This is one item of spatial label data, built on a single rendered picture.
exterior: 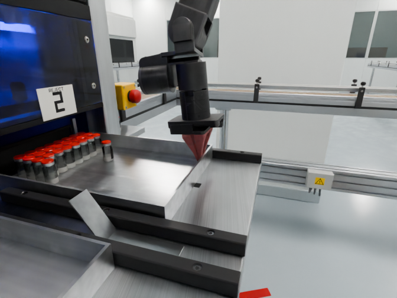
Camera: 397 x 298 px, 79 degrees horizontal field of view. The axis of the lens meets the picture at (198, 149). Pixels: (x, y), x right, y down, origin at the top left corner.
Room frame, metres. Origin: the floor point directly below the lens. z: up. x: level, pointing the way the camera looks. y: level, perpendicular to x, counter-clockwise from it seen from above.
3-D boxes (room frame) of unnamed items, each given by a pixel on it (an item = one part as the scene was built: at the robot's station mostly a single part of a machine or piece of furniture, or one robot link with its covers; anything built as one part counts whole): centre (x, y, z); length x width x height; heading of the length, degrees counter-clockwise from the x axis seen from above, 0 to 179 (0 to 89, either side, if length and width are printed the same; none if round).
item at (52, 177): (0.41, 0.28, 0.91); 0.02 x 0.02 x 0.05
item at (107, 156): (0.51, 0.21, 0.90); 0.02 x 0.02 x 0.04
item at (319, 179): (1.14, -0.63, 0.50); 0.12 x 0.05 x 0.09; 73
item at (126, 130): (0.76, 0.27, 0.87); 0.14 x 0.13 x 0.02; 73
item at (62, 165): (0.49, 0.27, 0.91); 0.18 x 0.02 x 0.05; 162
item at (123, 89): (0.74, 0.23, 1.00); 0.08 x 0.07 x 0.07; 73
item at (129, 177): (0.46, 0.17, 0.90); 0.34 x 0.26 x 0.04; 72
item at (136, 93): (0.72, 0.19, 1.00); 0.04 x 0.04 x 0.04; 73
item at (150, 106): (1.05, 0.28, 0.92); 0.69 x 0.16 x 0.16; 163
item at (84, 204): (0.25, 0.09, 0.91); 0.14 x 0.03 x 0.06; 72
